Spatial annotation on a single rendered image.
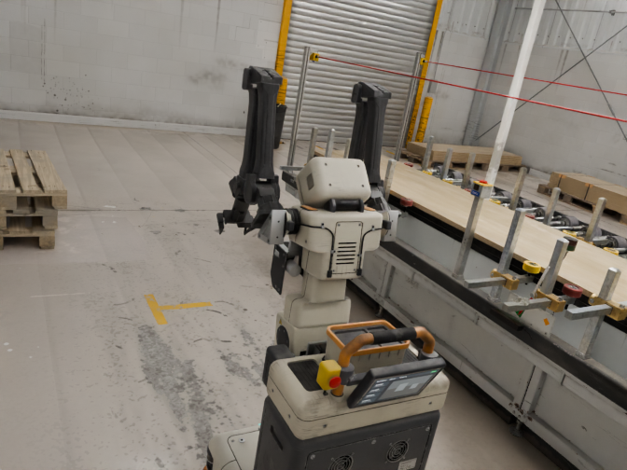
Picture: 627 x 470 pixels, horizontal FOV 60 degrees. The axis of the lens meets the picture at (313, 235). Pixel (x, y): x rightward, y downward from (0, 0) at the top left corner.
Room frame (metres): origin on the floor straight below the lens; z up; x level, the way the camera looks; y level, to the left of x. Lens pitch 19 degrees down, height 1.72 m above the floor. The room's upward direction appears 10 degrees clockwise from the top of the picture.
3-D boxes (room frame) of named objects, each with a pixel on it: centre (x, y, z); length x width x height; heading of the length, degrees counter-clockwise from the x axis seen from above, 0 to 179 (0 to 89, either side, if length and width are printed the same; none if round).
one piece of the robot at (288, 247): (1.81, -0.01, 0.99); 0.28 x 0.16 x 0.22; 121
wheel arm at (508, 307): (2.15, -1.01, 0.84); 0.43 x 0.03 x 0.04; 122
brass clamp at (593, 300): (1.99, -1.20, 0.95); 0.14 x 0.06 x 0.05; 32
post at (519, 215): (2.44, -0.92, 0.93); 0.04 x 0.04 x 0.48; 32
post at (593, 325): (2.01, -1.18, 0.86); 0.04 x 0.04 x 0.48; 32
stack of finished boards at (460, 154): (10.63, -2.66, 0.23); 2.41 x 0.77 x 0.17; 123
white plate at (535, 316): (2.24, -1.02, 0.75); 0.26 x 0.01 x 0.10; 32
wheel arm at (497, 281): (2.38, -0.90, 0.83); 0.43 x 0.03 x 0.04; 122
